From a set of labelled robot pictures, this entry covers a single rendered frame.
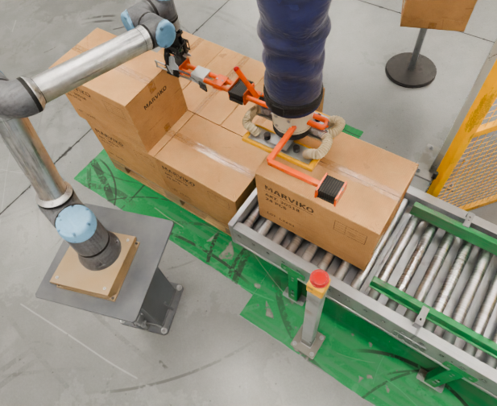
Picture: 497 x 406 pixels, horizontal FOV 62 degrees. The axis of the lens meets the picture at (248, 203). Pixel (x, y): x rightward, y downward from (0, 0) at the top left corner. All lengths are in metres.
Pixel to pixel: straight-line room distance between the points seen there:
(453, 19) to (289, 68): 1.86
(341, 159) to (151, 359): 1.58
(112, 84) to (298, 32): 1.34
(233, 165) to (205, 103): 0.53
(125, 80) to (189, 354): 1.59
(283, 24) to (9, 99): 0.84
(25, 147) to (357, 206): 1.29
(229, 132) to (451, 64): 2.11
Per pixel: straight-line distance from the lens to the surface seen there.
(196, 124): 2.62
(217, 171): 2.37
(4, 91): 1.45
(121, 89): 2.38
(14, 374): 2.95
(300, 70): 1.43
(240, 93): 1.78
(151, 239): 2.00
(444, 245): 2.24
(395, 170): 1.90
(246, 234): 2.09
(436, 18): 3.12
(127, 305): 1.91
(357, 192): 1.81
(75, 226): 1.76
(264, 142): 1.75
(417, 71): 3.75
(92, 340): 2.77
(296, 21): 1.30
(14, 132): 1.63
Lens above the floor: 2.46
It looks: 59 degrees down
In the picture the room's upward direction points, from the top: 10 degrees counter-clockwise
